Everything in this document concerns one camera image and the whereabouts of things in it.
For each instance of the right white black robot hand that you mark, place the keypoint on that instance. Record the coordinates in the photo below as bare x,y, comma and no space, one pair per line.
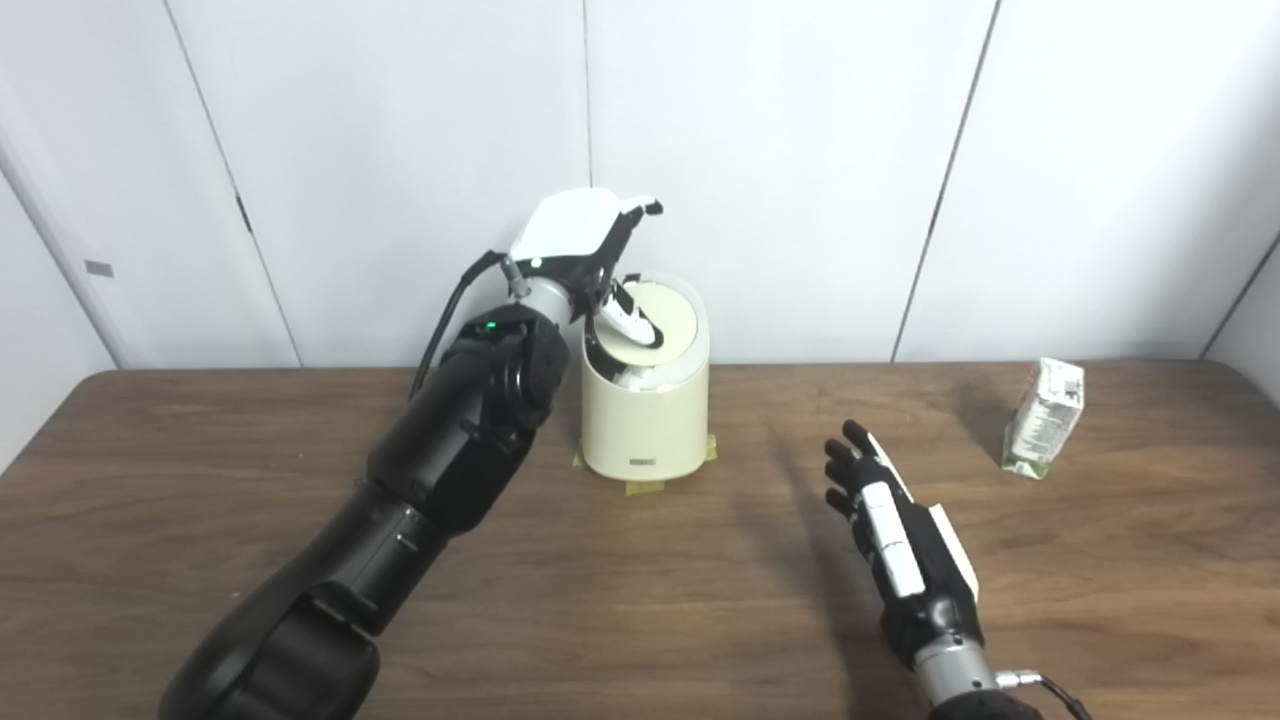
915,560

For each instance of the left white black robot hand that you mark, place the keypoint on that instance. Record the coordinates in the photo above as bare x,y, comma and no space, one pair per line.
570,225

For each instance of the cream round bin lid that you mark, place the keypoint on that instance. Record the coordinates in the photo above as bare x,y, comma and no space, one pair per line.
678,315

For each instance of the white green milk carton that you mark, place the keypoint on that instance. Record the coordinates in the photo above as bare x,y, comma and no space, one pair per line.
1042,420

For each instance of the cream-colored round bin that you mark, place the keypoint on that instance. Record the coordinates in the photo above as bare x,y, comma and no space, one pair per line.
645,420

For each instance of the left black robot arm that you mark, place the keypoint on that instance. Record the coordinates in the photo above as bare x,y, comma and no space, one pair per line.
440,450

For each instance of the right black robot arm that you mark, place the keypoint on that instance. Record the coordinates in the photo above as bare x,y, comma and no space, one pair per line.
955,685

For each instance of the small grey wall label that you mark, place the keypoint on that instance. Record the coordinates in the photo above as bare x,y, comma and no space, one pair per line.
99,268

